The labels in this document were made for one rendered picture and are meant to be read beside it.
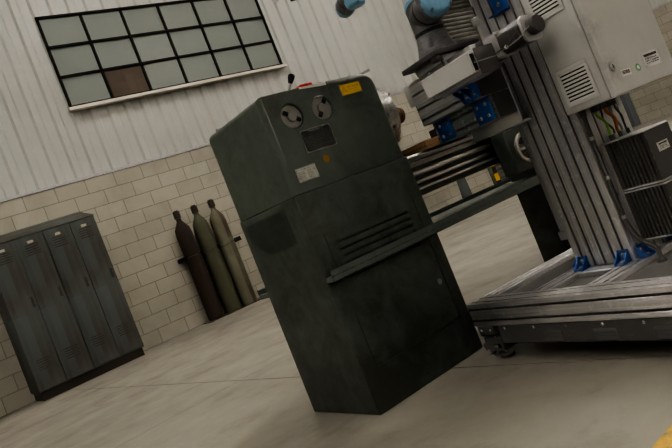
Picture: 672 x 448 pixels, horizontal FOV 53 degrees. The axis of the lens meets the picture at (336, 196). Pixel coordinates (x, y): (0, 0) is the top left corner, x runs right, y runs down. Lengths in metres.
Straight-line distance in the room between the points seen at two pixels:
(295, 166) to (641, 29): 1.27
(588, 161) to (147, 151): 8.05
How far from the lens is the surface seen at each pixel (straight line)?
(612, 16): 2.37
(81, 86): 9.93
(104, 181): 9.53
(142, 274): 9.41
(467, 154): 3.22
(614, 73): 2.28
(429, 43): 2.56
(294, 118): 2.57
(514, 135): 3.35
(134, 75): 10.23
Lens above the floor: 0.75
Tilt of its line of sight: 1 degrees up
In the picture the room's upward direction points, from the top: 22 degrees counter-clockwise
